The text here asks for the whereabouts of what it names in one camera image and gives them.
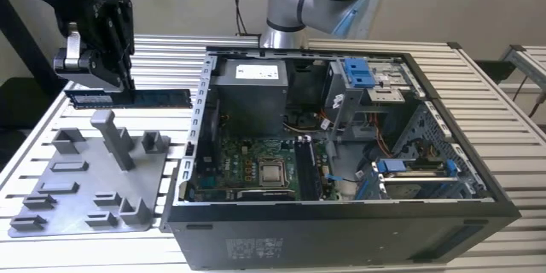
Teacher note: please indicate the green RAM stick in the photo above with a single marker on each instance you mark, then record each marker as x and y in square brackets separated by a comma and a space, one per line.
[162, 98]

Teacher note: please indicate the hard disk in blue carrier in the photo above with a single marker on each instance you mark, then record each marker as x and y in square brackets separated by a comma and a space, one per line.
[393, 166]

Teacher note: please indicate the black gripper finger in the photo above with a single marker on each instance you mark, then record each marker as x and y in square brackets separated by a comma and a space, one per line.
[107, 30]
[127, 23]

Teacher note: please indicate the grey plastic parts rack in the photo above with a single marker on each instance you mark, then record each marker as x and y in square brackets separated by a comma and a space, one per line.
[102, 186]

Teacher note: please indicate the grey metal drive cage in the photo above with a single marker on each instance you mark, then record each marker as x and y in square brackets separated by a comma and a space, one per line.
[347, 103]

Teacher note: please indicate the CPU socket metal frame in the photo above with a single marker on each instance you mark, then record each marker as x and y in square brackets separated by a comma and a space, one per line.
[273, 160]

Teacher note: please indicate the black table corner cap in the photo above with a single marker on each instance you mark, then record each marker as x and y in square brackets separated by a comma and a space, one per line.
[453, 45]

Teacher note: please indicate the black installed RAM stick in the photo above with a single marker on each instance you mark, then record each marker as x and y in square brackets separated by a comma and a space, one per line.
[303, 164]

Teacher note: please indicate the aluminium side table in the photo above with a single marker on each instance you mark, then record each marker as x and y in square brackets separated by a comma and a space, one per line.
[529, 62]

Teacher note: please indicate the black open PC case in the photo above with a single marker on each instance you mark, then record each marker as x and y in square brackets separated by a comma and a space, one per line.
[341, 241]

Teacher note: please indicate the black box under side table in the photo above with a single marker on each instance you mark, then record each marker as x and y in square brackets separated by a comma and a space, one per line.
[494, 70]

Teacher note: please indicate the black graphics card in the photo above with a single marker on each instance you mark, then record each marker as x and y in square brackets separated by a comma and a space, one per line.
[265, 194]

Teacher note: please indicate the silver CPU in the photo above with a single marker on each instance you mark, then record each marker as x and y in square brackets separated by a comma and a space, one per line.
[273, 174]

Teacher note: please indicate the green motherboard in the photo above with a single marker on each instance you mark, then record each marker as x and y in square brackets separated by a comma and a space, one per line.
[239, 158]

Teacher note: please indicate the blue plastic disk carrier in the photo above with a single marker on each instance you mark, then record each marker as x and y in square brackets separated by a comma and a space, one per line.
[358, 71]

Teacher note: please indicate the grey power supply unit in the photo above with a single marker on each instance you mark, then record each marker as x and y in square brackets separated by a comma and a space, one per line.
[251, 106]

